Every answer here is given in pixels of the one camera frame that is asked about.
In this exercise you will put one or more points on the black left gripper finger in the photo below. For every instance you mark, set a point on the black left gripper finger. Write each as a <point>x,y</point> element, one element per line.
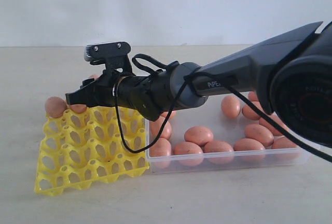
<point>78,97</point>

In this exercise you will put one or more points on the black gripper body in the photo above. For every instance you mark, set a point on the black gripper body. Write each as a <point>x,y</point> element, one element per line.
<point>101,91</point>

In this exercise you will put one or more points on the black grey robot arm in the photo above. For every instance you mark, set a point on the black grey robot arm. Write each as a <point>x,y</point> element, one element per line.
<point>290,74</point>

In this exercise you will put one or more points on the yellow plastic egg tray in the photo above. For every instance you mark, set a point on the yellow plastic egg tray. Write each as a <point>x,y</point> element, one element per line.
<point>80,149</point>

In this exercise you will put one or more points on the clear plastic box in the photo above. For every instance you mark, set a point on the clear plastic box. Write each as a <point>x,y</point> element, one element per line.
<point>225,129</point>

